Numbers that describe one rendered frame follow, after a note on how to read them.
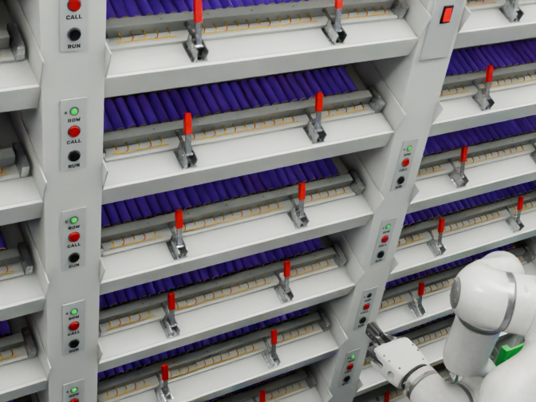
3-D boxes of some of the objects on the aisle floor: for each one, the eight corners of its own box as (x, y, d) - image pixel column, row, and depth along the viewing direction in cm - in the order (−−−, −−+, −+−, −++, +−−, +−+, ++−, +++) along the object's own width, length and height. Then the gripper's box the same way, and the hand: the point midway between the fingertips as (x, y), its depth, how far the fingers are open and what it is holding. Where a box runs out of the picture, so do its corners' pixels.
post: (92, 581, 193) (113, -280, 93) (53, 598, 188) (32, -289, 89) (64, 514, 206) (55, -303, 106) (27, 528, 202) (-18, -311, 102)
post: (332, 474, 227) (534, -239, 127) (304, 487, 223) (491, -243, 123) (293, 423, 241) (451, -259, 141) (266, 434, 236) (408, -264, 136)
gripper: (448, 359, 178) (397, 306, 191) (396, 380, 171) (346, 323, 183) (439, 382, 183) (390, 329, 195) (388, 403, 175) (340, 347, 187)
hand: (374, 332), depth 188 cm, fingers closed
